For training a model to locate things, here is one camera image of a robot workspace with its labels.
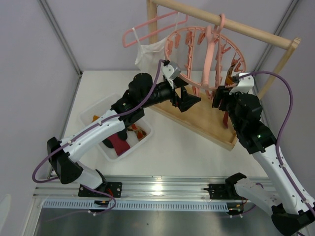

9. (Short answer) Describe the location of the beige argyle sock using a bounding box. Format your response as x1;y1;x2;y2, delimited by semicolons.
224;64;236;86
127;124;147;141

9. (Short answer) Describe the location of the pink round clip hanger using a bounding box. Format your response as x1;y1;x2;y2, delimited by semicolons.
164;13;246;100

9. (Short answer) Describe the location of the white plastic basket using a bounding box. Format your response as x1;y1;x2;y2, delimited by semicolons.
78;93;154;162

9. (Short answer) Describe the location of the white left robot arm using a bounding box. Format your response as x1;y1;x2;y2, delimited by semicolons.
47;73;201;189

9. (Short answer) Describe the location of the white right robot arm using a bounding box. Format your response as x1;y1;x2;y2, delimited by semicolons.
212;86;315;236

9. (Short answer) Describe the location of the pink clothes hanger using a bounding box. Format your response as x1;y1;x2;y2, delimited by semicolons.
122;11;189;48

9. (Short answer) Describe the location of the wooden clothes rack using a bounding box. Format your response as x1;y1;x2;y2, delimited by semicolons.
147;0;301;150

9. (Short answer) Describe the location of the white camisole top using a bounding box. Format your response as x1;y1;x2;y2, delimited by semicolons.
132;12;180;72

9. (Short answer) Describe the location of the magenta striped sock yellow cuff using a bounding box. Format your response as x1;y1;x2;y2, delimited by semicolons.
102;128;130;156

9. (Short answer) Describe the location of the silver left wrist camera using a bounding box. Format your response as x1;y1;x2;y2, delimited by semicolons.
162;60;182;89

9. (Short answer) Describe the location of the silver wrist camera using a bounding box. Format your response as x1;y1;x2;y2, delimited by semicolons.
162;60;182;89
229;72;254;94

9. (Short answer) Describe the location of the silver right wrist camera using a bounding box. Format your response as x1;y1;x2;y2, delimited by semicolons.
229;72;254;94

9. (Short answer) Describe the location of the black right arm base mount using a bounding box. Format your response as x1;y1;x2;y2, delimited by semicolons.
204;183;238;200

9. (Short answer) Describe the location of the aluminium mounting rail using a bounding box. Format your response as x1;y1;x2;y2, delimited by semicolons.
33;176;226;202

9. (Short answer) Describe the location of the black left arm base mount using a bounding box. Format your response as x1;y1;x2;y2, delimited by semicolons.
78;182;123;198

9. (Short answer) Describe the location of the white slotted cable duct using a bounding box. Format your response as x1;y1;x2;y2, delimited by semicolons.
43;199;242;212

